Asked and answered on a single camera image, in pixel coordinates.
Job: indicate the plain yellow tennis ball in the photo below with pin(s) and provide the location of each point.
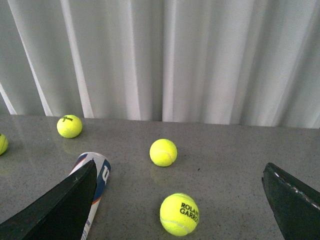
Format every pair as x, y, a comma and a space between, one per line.
163, 152

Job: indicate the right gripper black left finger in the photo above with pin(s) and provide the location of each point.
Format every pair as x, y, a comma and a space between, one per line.
60, 214

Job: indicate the white pleated curtain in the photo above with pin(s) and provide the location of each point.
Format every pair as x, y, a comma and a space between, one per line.
244, 62

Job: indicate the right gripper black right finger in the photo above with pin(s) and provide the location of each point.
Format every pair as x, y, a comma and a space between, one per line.
295, 205

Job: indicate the yellow tennis ball Wilson print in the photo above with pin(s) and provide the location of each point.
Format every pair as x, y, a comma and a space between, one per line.
69, 126

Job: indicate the yellow tennis ball at edge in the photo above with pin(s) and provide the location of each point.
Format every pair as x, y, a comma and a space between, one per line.
3, 143

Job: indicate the white blue tennis ball can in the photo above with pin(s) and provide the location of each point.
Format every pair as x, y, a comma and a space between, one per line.
103, 169

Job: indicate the tennis ball with Roland Garros print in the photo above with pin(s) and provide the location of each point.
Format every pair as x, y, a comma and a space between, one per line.
179, 214

